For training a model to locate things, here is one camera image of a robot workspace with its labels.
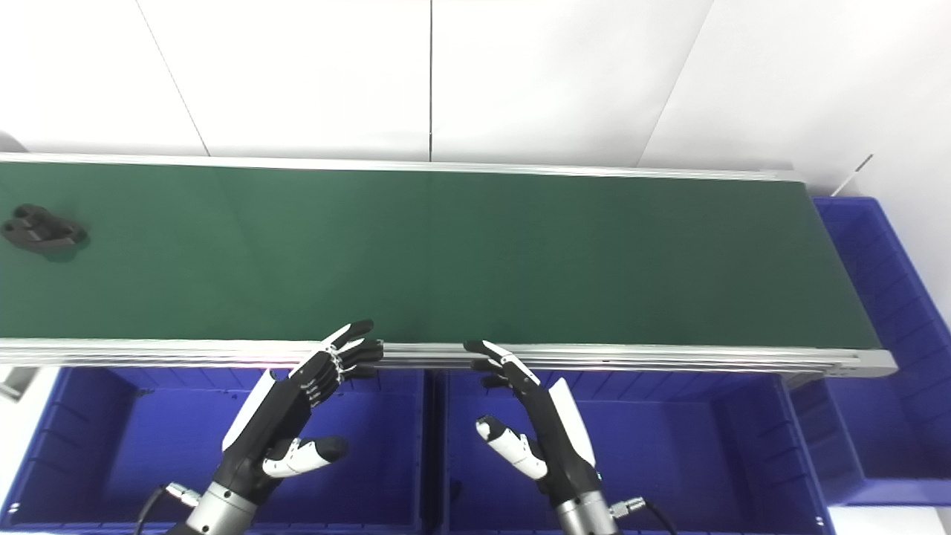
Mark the green conveyor belt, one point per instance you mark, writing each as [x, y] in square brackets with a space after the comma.
[475, 253]
[669, 360]

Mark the thin white strip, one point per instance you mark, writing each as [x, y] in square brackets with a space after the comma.
[854, 172]

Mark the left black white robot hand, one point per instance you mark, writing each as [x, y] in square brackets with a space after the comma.
[271, 423]

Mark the black flanged machine part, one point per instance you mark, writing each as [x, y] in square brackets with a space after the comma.
[41, 229]

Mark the blue plastic bin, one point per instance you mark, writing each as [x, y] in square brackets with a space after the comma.
[148, 446]
[669, 461]
[891, 431]

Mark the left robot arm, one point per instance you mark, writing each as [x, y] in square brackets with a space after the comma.
[219, 513]

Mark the grey conveyor motor housing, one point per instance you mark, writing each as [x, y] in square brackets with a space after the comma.
[9, 143]

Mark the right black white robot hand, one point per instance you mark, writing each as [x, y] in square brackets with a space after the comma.
[553, 431]

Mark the aluminium conveyor leg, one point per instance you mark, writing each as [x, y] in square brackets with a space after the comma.
[15, 383]

